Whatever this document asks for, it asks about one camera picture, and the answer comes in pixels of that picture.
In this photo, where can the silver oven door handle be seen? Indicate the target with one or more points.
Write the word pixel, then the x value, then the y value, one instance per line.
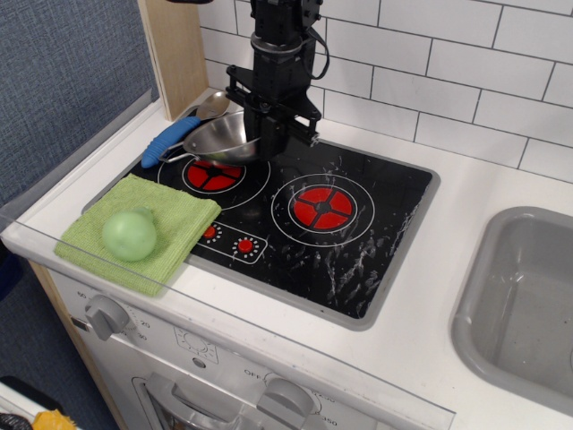
pixel 194 406

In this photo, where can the grey oven knob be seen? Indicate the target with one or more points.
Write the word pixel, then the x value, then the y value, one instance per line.
pixel 286 401

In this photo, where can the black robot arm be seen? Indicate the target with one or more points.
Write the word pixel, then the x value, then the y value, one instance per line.
pixel 282 23

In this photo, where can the silver metal bowl with handles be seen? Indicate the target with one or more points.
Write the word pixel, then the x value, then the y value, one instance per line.
pixel 220 141

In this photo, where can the light wooden side panel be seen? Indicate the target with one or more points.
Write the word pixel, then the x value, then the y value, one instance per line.
pixel 173 34

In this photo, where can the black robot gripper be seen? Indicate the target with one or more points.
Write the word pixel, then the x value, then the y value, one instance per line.
pixel 274 97

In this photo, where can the grey timer knob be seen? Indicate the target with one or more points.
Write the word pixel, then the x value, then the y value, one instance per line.
pixel 105 316

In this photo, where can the blue handled metal spoon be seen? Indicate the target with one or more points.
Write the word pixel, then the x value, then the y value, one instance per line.
pixel 213 106

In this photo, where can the green microfiber cloth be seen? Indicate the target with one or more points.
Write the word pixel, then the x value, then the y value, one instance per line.
pixel 180 220

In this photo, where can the green plastic pear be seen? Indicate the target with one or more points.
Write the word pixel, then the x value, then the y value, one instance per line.
pixel 130 236

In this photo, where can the yellow object at corner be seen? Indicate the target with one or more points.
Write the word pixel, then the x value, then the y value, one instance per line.
pixel 52 420

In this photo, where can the black toy stovetop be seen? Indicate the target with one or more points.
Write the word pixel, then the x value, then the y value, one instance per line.
pixel 324 229

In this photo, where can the grey plastic sink basin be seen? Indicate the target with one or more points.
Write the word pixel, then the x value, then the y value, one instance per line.
pixel 513 325

